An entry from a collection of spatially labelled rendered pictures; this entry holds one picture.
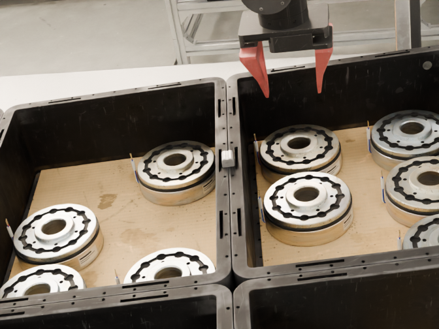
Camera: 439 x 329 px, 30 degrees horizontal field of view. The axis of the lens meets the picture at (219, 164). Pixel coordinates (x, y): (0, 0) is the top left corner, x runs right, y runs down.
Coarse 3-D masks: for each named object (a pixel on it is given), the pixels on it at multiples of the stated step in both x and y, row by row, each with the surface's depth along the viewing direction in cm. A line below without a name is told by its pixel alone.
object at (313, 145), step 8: (288, 136) 105; (296, 136) 105; (304, 136) 105; (312, 136) 104; (280, 144) 104; (288, 144) 105; (312, 144) 103; (288, 152) 103; (296, 152) 102; (304, 152) 102; (312, 152) 102
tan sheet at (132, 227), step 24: (72, 168) 114; (96, 168) 113; (120, 168) 112; (48, 192) 110; (72, 192) 109; (96, 192) 108; (120, 192) 107; (96, 216) 104; (120, 216) 103; (144, 216) 102; (168, 216) 102; (192, 216) 101; (120, 240) 99; (144, 240) 98; (168, 240) 98; (192, 240) 97; (96, 264) 96; (120, 264) 95
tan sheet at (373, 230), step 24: (360, 144) 108; (360, 168) 103; (264, 192) 103; (360, 192) 100; (384, 192) 99; (264, 216) 99; (360, 216) 96; (384, 216) 95; (264, 240) 95; (336, 240) 93; (360, 240) 92; (384, 240) 92; (264, 264) 92
